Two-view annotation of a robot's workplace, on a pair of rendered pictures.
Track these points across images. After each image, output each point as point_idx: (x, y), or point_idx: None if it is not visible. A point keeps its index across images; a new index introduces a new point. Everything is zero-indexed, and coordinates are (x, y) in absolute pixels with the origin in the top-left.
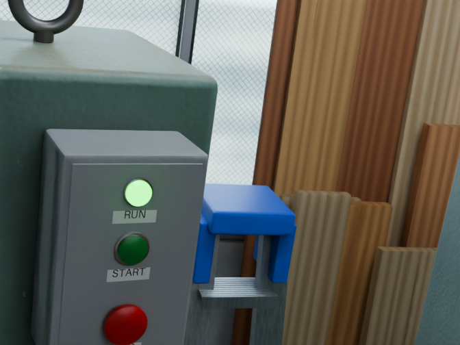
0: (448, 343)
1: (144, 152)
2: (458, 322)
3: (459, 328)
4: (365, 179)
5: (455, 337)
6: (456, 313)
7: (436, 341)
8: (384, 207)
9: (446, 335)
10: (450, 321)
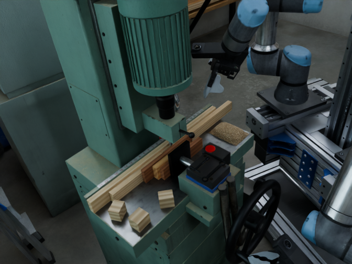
0: (4, 51)
1: None
2: (3, 42)
3: (5, 43)
4: None
5: (6, 47)
6: (0, 41)
7: (0, 56)
8: None
9: (2, 50)
10: (0, 45)
